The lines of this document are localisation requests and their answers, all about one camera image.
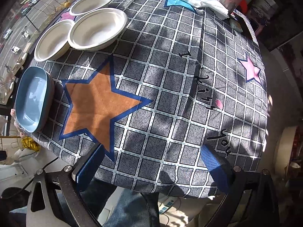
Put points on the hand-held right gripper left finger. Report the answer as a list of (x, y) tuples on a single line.
[(91, 167)]

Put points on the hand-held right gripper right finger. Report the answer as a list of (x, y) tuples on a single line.
[(214, 170)]

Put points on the blue ceramic plate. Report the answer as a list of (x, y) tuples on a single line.
[(32, 99)]

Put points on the white disposable bowl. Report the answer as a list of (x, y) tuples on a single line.
[(51, 42), (91, 3), (97, 30)]

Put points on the person's jeans leg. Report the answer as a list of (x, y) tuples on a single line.
[(127, 208)]

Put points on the white power strip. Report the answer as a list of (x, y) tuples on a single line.
[(165, 208)]

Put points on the white round container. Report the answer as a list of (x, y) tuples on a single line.
[(286, 146)]

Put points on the grey checked star tablecloth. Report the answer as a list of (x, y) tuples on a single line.
[(165, 75)]

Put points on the white shoe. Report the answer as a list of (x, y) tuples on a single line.
[(8, 91), (20, 61)]

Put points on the small teal box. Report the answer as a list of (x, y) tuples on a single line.
[(236, 25)]

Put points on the white towel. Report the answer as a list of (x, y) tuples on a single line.
[(208, 3)]

